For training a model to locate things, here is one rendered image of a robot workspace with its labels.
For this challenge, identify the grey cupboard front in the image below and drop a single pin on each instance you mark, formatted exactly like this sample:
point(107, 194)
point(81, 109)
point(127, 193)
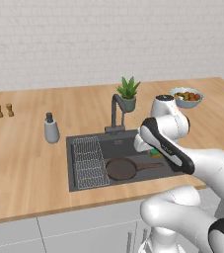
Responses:
point(212, 201)

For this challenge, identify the white bowl of fruit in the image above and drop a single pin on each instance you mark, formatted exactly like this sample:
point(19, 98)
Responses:
point(186, 99)

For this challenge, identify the dark grey tap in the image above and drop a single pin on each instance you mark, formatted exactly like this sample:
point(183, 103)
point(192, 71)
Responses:
point(113, 112)

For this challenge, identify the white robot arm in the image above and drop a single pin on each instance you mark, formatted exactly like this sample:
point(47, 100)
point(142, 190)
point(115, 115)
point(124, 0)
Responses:
point(212, 171)

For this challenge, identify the dark grey sink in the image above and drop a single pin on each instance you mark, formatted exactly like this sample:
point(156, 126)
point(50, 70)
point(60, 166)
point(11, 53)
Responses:
point(123, 148)

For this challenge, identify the grey drawer front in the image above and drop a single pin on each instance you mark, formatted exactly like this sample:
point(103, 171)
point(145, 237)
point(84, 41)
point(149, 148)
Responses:
point(90, 217)
point(11, 232)

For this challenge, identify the grey cupboard door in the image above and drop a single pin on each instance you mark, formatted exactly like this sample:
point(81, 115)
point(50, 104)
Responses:
point(11, 247)
point(90, 242)

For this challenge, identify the green and yellow sponge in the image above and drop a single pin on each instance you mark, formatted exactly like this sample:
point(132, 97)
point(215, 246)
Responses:
point(155, 152)

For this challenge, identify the grey soap dispenser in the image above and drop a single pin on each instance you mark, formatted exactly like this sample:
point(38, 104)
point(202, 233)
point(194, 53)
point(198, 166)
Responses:
point(51, 130)

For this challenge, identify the dark brown frying pan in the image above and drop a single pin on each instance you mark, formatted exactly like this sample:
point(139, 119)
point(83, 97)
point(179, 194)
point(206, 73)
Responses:
point(120, 169)

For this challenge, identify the green plant in grey pot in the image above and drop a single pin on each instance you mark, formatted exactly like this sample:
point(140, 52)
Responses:
point(129, 95)

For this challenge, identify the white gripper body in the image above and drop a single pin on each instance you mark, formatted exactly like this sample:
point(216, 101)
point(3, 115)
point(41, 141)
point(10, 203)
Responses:
point(139, 143)

